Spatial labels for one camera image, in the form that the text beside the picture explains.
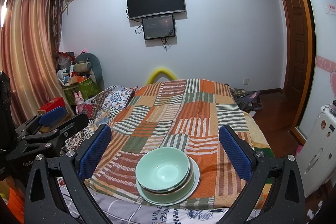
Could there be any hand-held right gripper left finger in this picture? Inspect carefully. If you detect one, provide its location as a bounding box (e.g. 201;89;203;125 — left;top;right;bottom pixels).
24;124;113;224

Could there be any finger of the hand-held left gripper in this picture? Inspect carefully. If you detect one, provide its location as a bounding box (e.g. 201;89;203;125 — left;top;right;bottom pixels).
14;105;68;136
20;112;90;147

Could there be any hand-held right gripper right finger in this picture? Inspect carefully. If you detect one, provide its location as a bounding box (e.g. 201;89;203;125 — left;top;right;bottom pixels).
218;124;306;224

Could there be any large white plate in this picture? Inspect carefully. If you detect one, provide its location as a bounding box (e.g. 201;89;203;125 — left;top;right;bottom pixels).
139;158;201;206

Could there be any white bowl with black dots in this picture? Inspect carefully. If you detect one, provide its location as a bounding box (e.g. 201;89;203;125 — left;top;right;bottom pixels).
142;161;194;194

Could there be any green bowl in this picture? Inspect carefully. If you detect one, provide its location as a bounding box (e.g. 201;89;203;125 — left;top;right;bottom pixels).
135;147;190;191

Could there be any red box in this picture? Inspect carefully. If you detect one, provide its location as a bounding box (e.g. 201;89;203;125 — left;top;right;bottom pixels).
37;97;66;116

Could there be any pink bunny toy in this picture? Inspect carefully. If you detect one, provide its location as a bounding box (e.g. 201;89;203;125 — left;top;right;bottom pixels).
74;92;85;114

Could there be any yellow fleece blanket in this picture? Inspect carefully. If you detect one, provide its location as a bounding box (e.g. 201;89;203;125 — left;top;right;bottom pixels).
243;111;275;159

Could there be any green storage box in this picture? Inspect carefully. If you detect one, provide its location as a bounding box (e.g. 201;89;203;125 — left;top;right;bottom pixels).
62;77;102;107

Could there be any checkered patterned quilt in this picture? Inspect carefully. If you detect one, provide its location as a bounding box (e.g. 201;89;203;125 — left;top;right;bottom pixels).
63;85;139;151

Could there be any pile of household clutter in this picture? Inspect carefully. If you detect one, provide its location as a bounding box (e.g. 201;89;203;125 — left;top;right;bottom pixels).
56;51;87;85

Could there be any dark bag with pink item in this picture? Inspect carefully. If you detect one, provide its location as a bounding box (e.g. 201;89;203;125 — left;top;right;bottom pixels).
230;87;263;111

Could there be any striped patchwork blanket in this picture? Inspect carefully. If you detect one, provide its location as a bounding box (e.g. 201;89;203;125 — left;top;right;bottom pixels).
89;78;254;210

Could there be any grey printed bedsheet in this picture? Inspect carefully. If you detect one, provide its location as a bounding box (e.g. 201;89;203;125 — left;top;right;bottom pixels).
56;179;238;224

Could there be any striped brown curtain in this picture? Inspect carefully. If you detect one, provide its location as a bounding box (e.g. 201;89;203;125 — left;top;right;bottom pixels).
0;0;67;126

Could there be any white suitcase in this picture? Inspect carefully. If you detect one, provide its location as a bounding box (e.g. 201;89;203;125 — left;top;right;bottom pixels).
297;100;336;198

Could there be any yellow foam noodle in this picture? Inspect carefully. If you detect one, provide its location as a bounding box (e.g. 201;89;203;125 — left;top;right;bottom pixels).
146;68;177;86

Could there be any wooden door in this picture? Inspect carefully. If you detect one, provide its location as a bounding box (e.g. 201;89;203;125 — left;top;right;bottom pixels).
277;0;315;109

